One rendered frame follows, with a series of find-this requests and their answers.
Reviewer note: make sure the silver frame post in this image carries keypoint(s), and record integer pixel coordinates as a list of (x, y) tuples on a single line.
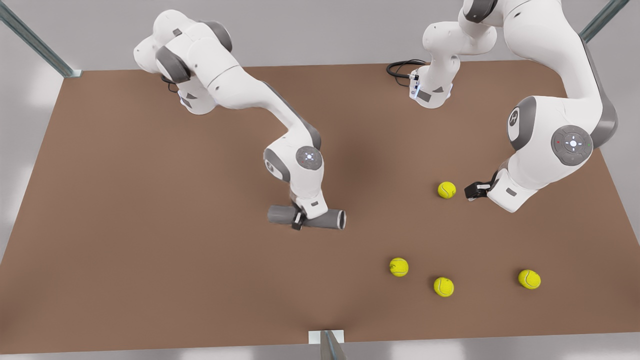
[(602, 17), (35, 42), (330, 345)]

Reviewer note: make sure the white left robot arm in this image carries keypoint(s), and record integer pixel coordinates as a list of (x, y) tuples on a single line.
[(555, 135)]

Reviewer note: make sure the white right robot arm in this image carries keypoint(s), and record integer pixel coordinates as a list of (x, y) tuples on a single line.
[(240, 87)]

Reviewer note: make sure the yellow tennis ball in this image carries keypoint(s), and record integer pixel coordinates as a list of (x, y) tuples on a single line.
[(398, 267), (529, 279), (443, 287), (446, 190)]

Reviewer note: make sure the grey tennis ball tube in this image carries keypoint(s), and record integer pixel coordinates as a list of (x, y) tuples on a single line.
[(327, 219)]

